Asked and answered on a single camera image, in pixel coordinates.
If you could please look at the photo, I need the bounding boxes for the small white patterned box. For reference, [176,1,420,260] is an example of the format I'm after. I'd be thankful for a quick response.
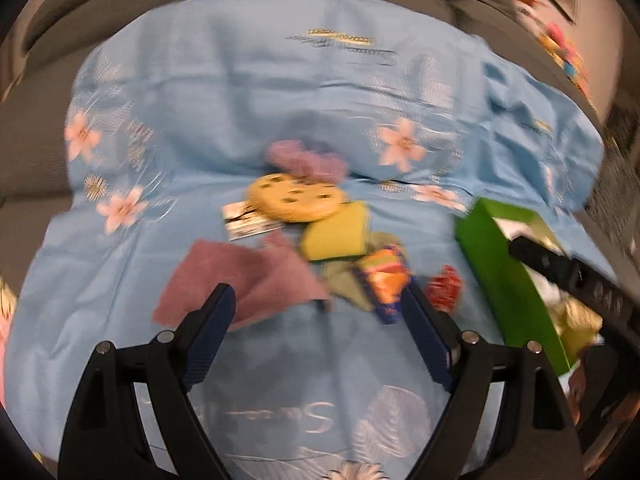
[222,201,282,242]

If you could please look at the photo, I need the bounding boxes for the yellow-green sponge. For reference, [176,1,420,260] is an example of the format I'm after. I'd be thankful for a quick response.
[300,200,372,264]

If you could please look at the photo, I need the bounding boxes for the grey sofa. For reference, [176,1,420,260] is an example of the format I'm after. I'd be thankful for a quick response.
[0,0,608,201]

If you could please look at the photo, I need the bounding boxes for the grey knitted cloth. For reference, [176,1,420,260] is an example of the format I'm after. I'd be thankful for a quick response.
[586,105,640,243]

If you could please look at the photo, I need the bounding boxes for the orange and blue packet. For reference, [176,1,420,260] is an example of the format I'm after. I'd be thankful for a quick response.
[352,245,414,324]

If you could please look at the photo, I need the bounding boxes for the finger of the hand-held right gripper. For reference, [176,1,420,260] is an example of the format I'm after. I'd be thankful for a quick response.
[507,236,635,333]

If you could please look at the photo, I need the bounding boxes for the green box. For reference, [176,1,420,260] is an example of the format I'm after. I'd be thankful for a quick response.
[454,197,608,377]

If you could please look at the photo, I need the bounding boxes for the yellow cookie plush toy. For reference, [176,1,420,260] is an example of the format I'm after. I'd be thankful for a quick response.
[247,173,346,224]

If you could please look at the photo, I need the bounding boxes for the colourful toys on wall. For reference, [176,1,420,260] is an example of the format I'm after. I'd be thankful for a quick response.
[514,0,592,88]

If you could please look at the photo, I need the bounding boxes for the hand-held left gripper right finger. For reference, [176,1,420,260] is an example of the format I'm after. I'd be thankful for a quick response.
[400,282,586,480]

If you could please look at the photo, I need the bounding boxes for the mauve cloth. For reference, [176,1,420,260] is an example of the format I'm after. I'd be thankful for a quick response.
[151,232,332,332]

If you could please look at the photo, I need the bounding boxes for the yellow cloth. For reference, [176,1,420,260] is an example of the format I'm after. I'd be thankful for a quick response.
[552,302,607,357]

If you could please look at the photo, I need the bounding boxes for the small red soft item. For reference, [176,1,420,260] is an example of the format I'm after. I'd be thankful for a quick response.
[425,265,466,312]

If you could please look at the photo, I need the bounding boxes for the light blue floral blanket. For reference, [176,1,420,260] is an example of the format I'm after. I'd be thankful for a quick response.
[10,0,608,480]

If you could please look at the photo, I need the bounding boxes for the purple fluffy scrunchie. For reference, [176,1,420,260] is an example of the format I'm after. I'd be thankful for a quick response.
[267,141,349,184]

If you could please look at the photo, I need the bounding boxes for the olive green cloth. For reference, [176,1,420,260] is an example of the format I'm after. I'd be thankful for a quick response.
[320,232,407,312]

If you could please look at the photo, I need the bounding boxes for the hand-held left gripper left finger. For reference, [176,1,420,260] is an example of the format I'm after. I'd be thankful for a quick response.
[57,282,237,480]

